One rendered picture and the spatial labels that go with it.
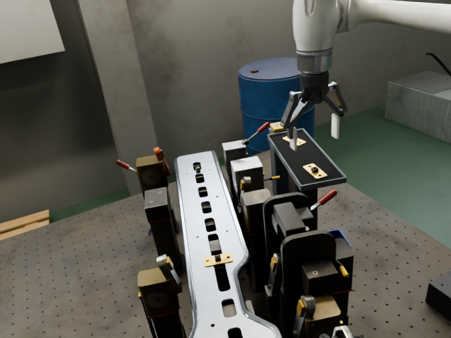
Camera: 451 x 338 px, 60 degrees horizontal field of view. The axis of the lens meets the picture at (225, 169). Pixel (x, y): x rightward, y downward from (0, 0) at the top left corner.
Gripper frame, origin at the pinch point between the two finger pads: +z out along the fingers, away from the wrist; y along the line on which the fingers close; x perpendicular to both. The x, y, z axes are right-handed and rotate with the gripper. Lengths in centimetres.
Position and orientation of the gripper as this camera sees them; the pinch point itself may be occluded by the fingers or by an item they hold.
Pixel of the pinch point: (314, 139)
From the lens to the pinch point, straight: 115.5
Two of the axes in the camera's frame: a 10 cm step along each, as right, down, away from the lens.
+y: -9.4, 2.6, -2.3
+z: 1.1, 8.6, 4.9
